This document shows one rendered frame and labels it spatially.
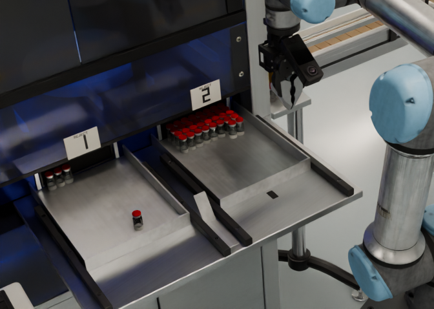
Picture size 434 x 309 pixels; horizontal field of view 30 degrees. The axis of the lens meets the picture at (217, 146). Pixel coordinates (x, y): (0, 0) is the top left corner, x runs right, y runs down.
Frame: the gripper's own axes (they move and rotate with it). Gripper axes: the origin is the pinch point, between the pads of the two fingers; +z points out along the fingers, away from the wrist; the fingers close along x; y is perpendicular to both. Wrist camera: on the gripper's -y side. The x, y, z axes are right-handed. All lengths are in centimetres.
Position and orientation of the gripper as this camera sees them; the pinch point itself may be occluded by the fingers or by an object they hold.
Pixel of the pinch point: (291, 105)
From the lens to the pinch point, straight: 183.4
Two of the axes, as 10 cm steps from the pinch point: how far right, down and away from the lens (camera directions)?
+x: -8.5, 3.6, -3.9
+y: -5.2, -4.6, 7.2
